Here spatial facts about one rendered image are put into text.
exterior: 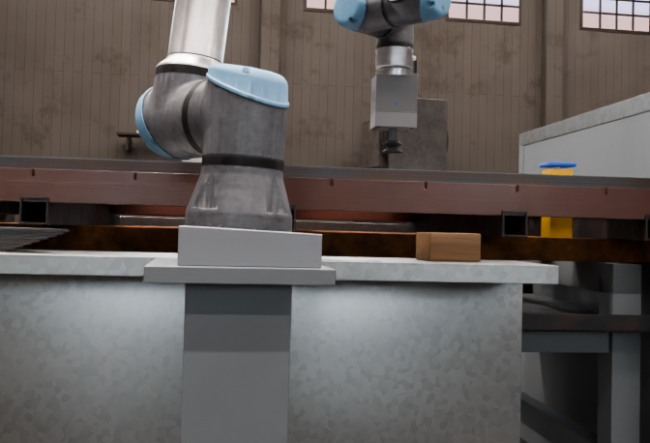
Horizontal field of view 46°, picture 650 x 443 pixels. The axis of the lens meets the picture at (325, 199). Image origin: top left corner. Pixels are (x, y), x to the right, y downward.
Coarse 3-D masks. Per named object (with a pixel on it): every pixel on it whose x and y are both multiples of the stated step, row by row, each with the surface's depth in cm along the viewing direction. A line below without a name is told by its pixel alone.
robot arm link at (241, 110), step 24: (216, 72) 106; (240, 72) 105; (264, 72) 106; (192, 96) 110; (216, 96) 106; (240, 96) 104; (264, 96) 105; (192, 120) 109; (216, 120) 105; (240, 120) 104; (264, 120) 105; (192, 144) 112; (216, 144) 105; (240, 144) 104; (264, 144) 105
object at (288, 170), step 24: (48, 168) 143; (72, 168) 144; (96, 168) 144; (120, 168) 145; (144, 168) 145; (168, 168) 146; (192, 168) 146; (288, 168) 148; (312, 168) 149; (336, 168) 149; (360, 168) 150
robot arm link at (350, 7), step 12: (336, 0) 146; (348, 0) 144; (360, 0) 143; (372, 0) 143; (336, 12) 146; (348, 12) 144; (360, 12) 143; (372, 12) 143; (348, 24) 145; (360, 24) 145; (372, 24) 145; (384, 24) 143; (372, 36) 152; (384, 36) 152
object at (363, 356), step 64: (0, 320) 134; (64, 320) 135; (128, 320) 136; (320, 320) 140; (384, 320) 141; (448, 320) 142; (512, 320) 144; (0, 384) 133; (64, 384) 134; (128, 384) 136; (320, 384) 139; (384, 384) 141; (448, 384) 142; (512, 384) 143
